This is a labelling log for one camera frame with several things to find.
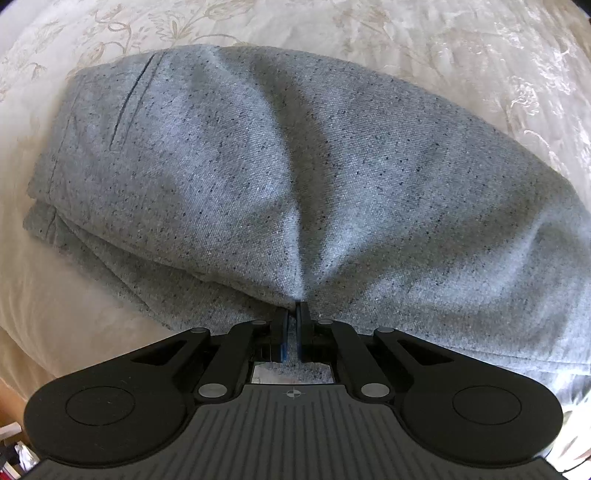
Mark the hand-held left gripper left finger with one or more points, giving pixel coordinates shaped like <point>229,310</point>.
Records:
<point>282,339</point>

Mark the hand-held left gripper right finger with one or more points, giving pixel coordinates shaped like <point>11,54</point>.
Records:
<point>301,339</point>

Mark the grey speckled pants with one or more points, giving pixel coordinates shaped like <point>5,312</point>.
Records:
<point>295,184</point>

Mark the cream floral bedspread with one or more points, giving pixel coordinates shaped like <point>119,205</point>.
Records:
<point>415,37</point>

